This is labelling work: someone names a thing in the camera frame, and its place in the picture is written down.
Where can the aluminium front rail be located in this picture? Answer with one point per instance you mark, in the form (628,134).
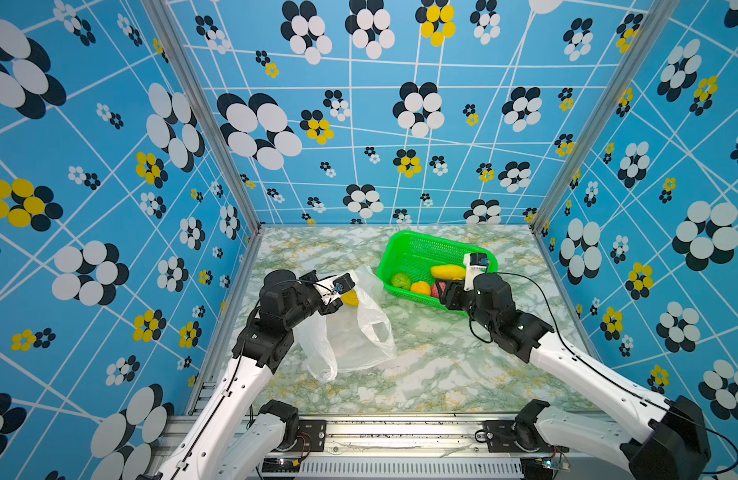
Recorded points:
(416,448)

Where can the yellow wrinkled round fruit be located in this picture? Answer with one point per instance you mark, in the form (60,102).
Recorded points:
(350,298)

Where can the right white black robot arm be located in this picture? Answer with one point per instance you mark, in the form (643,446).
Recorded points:
(646,434)

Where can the green plastic basket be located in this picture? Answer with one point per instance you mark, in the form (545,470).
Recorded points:
(414,254)

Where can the right aluminium corner post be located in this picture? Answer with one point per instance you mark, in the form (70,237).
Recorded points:
(655,21)

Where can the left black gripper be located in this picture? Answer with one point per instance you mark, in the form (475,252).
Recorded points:
(329,309)

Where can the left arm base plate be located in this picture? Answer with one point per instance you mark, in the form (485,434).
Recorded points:
(309,437)

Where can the left aluminium corner post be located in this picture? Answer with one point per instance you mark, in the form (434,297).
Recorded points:
(166,29)

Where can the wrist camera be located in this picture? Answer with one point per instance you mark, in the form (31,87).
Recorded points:
(475,264)
(335,286)

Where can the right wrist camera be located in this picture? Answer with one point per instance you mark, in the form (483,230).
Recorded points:
(475,264)

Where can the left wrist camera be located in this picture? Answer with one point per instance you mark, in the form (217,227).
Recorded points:
(335,286)

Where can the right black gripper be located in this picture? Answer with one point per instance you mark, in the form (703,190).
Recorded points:
(455,293)

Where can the small orange yellow fruit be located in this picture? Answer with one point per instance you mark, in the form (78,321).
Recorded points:
(421,288)

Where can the aluminium corner post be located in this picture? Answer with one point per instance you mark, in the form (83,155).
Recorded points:
(655,21)
(166,29)

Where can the white plastic bag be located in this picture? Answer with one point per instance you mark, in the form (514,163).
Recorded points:
(352,339)

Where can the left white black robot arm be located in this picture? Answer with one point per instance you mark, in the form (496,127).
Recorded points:
(212,448)

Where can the yellow mango fruit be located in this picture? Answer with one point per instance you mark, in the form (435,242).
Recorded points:
(448,272)

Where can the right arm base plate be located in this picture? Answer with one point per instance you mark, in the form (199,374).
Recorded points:
(500,436)

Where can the green round fruit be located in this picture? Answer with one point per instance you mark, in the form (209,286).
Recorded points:
(401,280)

